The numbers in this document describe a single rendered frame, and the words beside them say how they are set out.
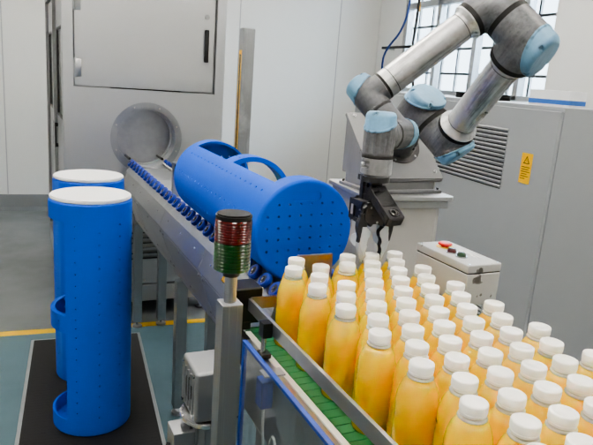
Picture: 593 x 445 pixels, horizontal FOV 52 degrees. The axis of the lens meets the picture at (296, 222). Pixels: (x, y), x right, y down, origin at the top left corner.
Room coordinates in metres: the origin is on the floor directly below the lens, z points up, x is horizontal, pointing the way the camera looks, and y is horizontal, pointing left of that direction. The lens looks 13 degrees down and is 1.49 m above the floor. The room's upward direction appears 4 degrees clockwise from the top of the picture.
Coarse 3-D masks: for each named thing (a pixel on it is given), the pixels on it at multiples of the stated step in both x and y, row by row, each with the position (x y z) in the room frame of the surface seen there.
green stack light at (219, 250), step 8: (216, 248) 0.97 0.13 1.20; (224, 248) 0.96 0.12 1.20; (232, 248) 0.96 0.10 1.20; (240, 248) 0.96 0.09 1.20; (248, 248) 0.98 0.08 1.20; (216, 256) 0.97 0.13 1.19; (224, 256) 0.96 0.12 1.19; (232, 256) 0.96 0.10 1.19; (240, 256) 0.97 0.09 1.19; (248, 256) 0.98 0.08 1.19; (216, 264) 0.97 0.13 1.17; (224, 264) 0.96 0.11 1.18; (232, 264) 0.96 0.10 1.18; (240, 264) 0.97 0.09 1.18; (248, 264) 0.98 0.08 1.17; (224, 272) 0.96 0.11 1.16; (232, 272) 0.96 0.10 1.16; (240, 272) 0.97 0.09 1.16
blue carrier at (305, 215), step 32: (192, 160) 2.14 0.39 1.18; (224, 160) 1.94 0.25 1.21; (256, 160) 1.92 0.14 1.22; (192, 192) 2.03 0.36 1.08; (224, 192) 1.75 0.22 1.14; (256, 192) 1.58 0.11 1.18; (288, 192) 1.53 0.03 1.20; (320, 192) 1.57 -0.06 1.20; (256, 224) 1.49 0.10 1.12; (288, 224) 1.53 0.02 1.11; (320, 224) 1.58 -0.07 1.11; (256, 256) 1.51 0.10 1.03; (288, 256) 1.53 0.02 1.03
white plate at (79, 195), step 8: (56, 192) 2.07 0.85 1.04; (64, 192) 2.07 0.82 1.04; (72, 192) 2.08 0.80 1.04; (80, 192) 2.09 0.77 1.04; (88, 192) 2.10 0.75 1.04; (96, 192) 2.11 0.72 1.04; (104, 192) 2.12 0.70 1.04; (112, 192) 2.14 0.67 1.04; (120, 192) 2.15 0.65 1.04; (128, 192) 2.16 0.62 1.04; (56, 200) 1.98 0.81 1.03; (64, 200) 1.97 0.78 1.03; (72, 200) 1.96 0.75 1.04; (80, 200) 1.97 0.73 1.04; (88, 200) 1.98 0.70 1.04; (96, 200) 1.99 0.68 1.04; (104, 200) 2.00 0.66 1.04; (112, 200) 2.01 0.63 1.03; (120, 200) 2.04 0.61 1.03
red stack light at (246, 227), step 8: (216, 224) 0.97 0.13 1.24; (224, 224) 0.96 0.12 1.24; (232, 224) 0.96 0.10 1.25; (240, 224) 0.96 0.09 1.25; (248, 224) 0.97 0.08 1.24; (216, 232) 0.97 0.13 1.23; (224, 232) 0.96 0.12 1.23; (232, 232) 0.96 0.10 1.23; (240, 232) 0.96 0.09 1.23; (248, 232) 0.98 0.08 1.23; (216, 240) 0.97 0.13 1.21; (224, 240) 0.96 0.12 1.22; (232, 240) 0.96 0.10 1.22; (240, 240) 0.96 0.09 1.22; (248, 240) 0.98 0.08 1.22
